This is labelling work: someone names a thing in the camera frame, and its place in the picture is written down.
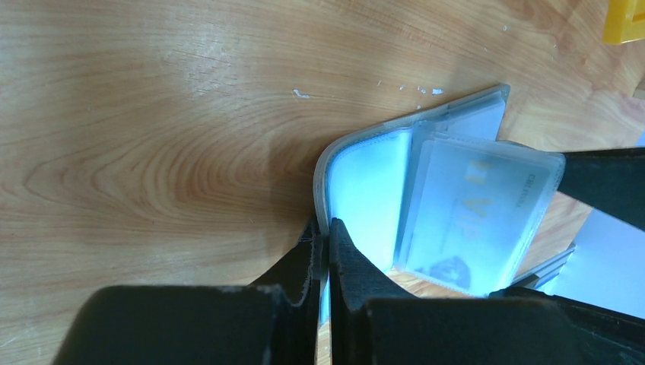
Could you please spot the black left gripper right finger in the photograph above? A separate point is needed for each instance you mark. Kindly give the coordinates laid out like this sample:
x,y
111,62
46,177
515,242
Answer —
x,y
375,321

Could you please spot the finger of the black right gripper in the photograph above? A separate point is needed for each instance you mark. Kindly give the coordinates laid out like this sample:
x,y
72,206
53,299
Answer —
x,y
611,181

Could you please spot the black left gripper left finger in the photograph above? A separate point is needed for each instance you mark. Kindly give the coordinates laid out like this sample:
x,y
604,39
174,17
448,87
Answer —
x,y
272,320

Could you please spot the yellow plastic bin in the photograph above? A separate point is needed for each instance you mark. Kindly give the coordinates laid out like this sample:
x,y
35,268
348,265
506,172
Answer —
x,y
624,22

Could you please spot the white VIP card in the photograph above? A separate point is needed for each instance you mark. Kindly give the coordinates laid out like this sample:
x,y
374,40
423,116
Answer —
x,y
475,208

